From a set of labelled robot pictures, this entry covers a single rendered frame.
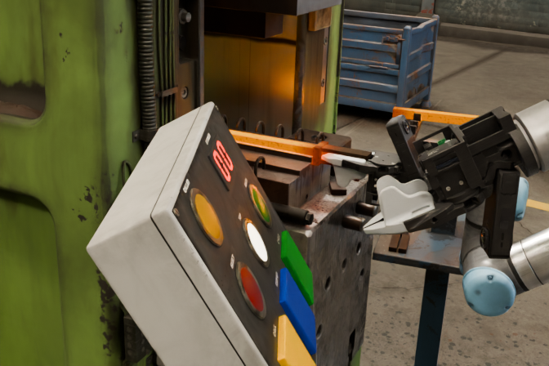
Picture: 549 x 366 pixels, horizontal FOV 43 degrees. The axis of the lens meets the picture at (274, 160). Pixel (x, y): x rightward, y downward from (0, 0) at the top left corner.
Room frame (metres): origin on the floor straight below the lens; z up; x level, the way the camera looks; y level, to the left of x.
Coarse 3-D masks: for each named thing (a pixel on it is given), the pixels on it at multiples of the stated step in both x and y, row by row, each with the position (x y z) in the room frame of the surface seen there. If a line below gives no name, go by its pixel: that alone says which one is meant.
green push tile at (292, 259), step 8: (288, 240) 0.79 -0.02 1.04; (288, 248) 0.77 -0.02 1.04; (296, 248) 0.80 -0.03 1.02; (288, 256) 0.75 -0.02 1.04; (296, 256) 0.78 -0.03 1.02; (288, 264) 0.74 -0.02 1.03; (296, 264) 0.76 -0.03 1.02; (304, 264) 0.80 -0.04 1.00; (296, 272) 0.74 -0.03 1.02; (304, 272) 0.78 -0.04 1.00; (296, 280) 0.74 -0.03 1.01; (304, 280) 0.76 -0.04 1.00; (312, 280) 0.79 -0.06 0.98; (304, 288) 0.74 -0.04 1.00; (312, 288) 0.77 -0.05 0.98; (304, 296) 0.74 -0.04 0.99; (312, 296) 0.75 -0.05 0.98; (312, 304) 0.74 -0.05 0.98
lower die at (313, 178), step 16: (240, 144) 1.28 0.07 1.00; (272, 160) 1.22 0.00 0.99; (288, 160) 1.22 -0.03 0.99; (304, 160) 1.22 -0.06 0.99; (272, 176) 1.16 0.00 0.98; (288, 176) 1.17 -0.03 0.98; (304, 176) 1.19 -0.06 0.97; (320, 176) 1.26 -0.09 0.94; (272, 192) 1.14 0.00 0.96; (288, 192) 1.13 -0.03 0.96; (304, 192) 1.19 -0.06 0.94
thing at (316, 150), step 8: (240, 136) 1.30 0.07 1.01; (248, 136) 1.30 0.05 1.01; (256, 136) 1.30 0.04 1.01; (264, 136) 1.30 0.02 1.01; (256, 144) 1.28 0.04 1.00; (264, 144) 1.28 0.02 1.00; (272, 144) 1.27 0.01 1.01; (280, 144) 1.26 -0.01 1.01; (288, 144) 1.26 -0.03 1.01; (296, 144) 1.26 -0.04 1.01; (304, 144) 1.26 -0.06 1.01; (312, 144) 1.26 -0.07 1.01; (320, 144) 1.24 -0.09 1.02; (296, 152) 1.25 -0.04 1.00; (304, 152) 1.24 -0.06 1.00; (312, 152) 1.23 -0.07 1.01; (320, 152) 1.22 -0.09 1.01; (328, 152) 1.22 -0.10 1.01; (336, 152) 1.21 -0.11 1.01; (344, 152) 1.21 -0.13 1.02; (352, 152) 1.21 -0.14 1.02; (360, 152) 1.21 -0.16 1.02; (368, 152) 1.21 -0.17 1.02; (320, 160) 1.22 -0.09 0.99
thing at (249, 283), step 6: (246, 270) 0.59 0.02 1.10; (246, 276) 0.58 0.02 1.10; (246, 282) 0.57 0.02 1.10; (252, 282) 0.59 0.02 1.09; (246, 288) 0.56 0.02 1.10; (252, 288) 0.58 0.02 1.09; (258, 288) 0.59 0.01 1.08; (252, 294) 0.57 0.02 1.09; (258, 294) 0.58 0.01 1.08; (252, 300) 0.56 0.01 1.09; (258, 300) 0.57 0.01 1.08; (258, 306) 0.56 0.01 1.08
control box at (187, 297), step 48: (192, 144) 0.68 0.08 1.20; (144, 192) 0.59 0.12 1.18; (192, 192) 0.58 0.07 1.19; (240, 192) 0.73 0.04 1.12; (96, 240) 0.51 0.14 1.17; (144, 240) 0.51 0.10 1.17; (192, 240) 0.52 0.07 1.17; (240, 240) 0.64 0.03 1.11; (144, 288) 0.51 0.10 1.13; (192, 288) 0.51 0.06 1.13; (240, 288) 0.55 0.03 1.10; (192, 336) 0.51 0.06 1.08; (240, 336) 0.51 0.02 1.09
